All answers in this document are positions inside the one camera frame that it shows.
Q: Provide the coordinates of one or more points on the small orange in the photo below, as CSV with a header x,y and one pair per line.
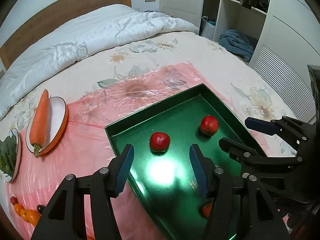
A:
x,y
18,208
24,216

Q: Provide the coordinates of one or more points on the blue folded towel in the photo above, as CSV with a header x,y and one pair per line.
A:
x,y
238,44

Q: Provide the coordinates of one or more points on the pink plastic sheet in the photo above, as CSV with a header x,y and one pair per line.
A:
x,y
38,178

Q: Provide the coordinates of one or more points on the small red fruit far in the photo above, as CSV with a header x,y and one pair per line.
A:
x,y
13,200

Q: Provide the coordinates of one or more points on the wooden headboard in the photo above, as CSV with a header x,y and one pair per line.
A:
x,y
45,21

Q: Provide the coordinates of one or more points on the white wardrobe shelving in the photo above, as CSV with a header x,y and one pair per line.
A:
x,y
284,37

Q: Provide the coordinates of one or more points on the dark plum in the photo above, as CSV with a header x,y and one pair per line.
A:
x,y
40,209

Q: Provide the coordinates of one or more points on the orange rimmed white plate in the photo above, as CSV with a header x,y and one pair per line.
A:
x,y
56,124

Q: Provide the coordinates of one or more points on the green leafy vegetable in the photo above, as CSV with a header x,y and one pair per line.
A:
x,y
8,155

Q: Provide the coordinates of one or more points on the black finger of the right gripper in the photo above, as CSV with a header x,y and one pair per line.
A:
x,y
249,156
291,130

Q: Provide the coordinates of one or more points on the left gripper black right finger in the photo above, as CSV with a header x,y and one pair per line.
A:
x,y
241,207

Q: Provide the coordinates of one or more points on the green metal tray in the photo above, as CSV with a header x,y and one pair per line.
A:
x,y
164,182

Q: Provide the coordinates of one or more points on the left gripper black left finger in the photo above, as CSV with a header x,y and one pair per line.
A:
x,y
64,215

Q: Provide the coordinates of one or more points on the small red apple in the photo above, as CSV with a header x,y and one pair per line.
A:
x,y
206,209

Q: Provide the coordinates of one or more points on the carrot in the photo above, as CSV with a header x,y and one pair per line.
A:
x,y
38,131

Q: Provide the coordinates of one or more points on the floral bed sheet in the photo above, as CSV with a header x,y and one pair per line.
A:
x,y
116,82

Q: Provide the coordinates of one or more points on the white duvet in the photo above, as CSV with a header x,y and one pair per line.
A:
x,y
79,38

